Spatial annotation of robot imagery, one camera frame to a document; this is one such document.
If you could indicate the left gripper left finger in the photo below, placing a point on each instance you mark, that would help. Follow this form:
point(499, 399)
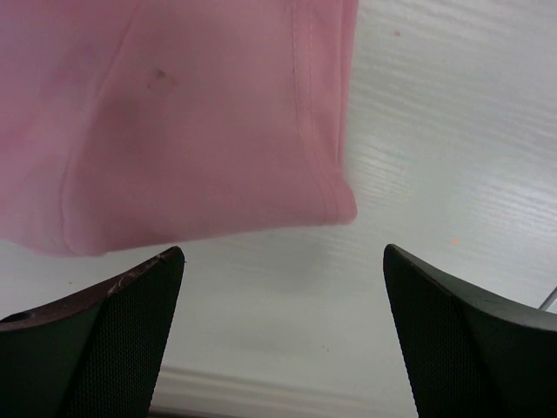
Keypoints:
point(94, 353)

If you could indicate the pink t shirt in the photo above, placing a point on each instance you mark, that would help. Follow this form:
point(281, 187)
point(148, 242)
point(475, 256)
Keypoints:
point(140, 123)

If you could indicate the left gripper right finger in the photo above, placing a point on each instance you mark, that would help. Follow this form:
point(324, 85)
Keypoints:
point(469, 352)

